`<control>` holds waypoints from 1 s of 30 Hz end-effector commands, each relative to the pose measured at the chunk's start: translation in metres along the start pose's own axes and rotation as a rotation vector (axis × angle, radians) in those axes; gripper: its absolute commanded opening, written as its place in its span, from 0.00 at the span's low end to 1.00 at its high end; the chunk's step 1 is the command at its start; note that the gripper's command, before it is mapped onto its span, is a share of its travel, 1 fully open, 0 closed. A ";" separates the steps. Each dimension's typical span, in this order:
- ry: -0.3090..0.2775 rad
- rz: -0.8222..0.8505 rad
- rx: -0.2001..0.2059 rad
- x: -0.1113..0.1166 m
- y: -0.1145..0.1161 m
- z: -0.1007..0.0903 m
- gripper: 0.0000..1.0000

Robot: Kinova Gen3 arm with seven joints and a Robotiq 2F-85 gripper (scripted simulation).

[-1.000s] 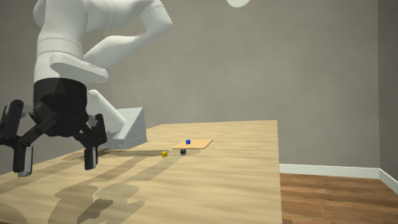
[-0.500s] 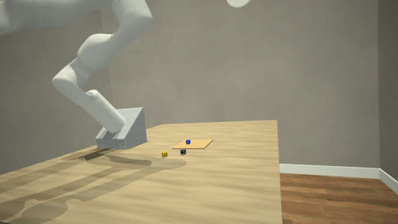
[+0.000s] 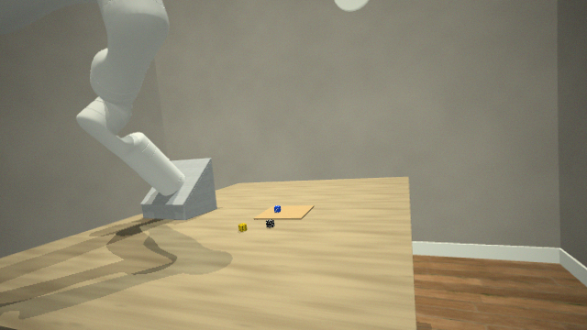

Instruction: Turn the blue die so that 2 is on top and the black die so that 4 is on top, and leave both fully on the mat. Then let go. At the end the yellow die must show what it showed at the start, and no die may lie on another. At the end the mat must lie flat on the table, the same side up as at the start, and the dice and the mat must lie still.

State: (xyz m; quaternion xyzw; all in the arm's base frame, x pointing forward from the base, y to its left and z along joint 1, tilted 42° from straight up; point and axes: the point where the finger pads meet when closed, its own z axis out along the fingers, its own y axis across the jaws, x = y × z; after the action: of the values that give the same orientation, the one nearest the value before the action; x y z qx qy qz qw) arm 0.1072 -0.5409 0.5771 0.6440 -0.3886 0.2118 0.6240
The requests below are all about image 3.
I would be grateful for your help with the tan square mat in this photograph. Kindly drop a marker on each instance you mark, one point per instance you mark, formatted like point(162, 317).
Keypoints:
point(286, 213)

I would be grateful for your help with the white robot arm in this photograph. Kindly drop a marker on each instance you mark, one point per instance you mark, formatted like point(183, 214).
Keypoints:
point(136, 30)

